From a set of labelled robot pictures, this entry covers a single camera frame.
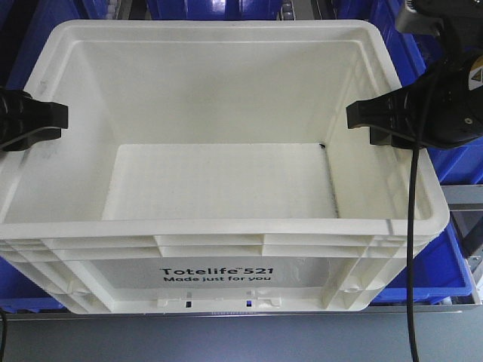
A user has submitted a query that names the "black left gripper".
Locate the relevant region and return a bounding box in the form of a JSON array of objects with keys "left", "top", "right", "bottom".
[{"left": 1, "top": 87, "right": 69, "bottom": 152}]

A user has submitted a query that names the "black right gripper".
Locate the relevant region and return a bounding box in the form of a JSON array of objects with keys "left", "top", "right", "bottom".
[{"left": 345, "top": 56, "right": 483, "bottom": 150}]

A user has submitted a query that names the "white plastic Totelife bin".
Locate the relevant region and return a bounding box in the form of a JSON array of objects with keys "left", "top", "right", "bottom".
[{"left": 0, "top": 18, "right": 451, "bottom": 314}]

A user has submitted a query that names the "blue bin upper left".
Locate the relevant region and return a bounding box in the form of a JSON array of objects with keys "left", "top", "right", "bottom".
[{"left": 1, "top": 1, "right": 82, "bottom": 313}]

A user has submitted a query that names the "blue bin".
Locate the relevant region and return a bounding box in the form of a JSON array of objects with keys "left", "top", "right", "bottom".
[
  {"left": 1, "top": 1, "right": 82, "bottom": 313},
  {"left": 375, "top": 23, "right": 482, "bottom": 305}
]

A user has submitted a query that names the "blue bin upper right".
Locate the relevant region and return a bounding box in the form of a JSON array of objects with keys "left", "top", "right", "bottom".
[{"left": 375, "top": 23, "right": 482, "bottom": 305}]

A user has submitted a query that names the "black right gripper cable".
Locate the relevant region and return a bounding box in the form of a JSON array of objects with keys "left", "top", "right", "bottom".
[{"left": 405, "top": 63, "right": 446, "bottom": 362}]

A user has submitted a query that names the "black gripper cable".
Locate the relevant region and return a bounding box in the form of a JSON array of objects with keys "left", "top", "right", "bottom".
[
  {"left": 405, "top": 63, "right": 446, "bottom": 362},
  {"left": 0, "top": 309, "right": 10, "bottom": 362}
]

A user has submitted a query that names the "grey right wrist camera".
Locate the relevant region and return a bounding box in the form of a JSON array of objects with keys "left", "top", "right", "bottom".
[{"left": 395, "top": 0, "right": 442, "bottom": 36}]

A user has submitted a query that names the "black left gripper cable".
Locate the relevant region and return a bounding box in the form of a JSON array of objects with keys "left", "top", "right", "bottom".
[{"left": 0, "top": 309, "right": 10, "bottom": 362}]

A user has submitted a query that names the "steel shelf front rail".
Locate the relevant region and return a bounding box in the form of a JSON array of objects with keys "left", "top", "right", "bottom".
[{"left": 6, "top": 295, "right": 482, "bottom": 321}]

